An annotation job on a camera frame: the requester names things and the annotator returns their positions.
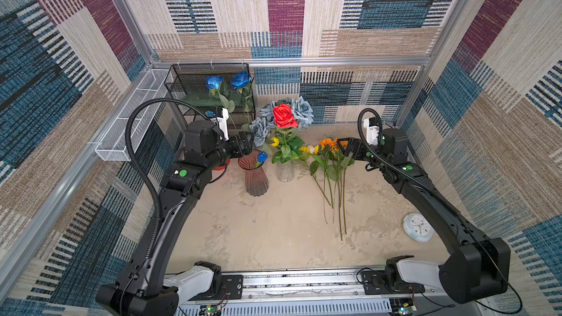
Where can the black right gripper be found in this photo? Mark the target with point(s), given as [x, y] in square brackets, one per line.
[356, 149]

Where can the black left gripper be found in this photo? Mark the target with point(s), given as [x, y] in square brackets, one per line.
[246, 146]

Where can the orange marigold bunch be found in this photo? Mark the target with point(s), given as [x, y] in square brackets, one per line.
[328, 155]

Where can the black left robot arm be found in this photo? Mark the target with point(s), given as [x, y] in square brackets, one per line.
[141, 288]

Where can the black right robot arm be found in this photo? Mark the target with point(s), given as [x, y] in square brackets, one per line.
[477, 266]

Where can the clear glass vase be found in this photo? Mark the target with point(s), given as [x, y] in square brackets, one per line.
[285, 171]

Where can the small blue flower bud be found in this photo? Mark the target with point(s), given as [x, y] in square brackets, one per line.
[262, 157]

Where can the grey blue rose bunch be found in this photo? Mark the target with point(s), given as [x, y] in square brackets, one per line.
[264, 125]

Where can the red rose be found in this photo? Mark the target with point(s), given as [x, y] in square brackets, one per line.
[284, 117]

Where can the right blue rose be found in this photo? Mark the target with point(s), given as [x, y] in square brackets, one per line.
[241, 80]

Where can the left blue rose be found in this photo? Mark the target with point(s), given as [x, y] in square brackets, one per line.
[214, 82]

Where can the white round clock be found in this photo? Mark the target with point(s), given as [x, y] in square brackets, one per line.
[417, 227]

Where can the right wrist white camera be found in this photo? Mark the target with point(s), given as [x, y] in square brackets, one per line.
[372, 130]

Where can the black wire mesh shelf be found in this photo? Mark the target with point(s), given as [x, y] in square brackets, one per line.
[187, 82]

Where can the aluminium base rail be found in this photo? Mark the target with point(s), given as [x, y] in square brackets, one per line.
[341, 291]

